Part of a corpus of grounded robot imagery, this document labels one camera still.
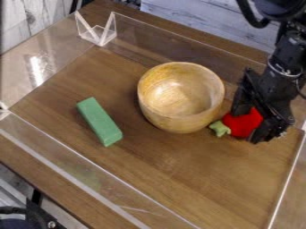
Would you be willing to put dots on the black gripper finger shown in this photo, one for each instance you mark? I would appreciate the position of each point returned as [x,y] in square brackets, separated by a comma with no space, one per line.
[269,129]
[244,98]

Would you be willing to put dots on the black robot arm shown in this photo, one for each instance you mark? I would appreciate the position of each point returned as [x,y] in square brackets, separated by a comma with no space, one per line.
[289,13]

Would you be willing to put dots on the clear acrylic corner bracket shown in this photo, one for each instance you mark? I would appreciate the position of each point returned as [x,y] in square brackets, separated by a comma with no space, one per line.
[98,35]

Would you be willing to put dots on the red plush strawberry toy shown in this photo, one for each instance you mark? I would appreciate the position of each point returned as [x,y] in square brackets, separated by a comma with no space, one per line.
[239,126]

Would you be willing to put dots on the wooden bowl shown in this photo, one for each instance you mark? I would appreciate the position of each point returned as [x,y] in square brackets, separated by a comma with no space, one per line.
[181,96]

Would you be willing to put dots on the clear acrylic tray wall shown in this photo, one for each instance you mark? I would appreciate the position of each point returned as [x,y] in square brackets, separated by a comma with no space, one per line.
[157,180]

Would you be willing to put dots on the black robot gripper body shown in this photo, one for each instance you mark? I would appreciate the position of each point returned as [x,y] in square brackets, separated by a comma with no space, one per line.
[277,86]

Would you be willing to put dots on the green rectangular block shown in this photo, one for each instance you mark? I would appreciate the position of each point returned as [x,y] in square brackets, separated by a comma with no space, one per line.
[102,124]

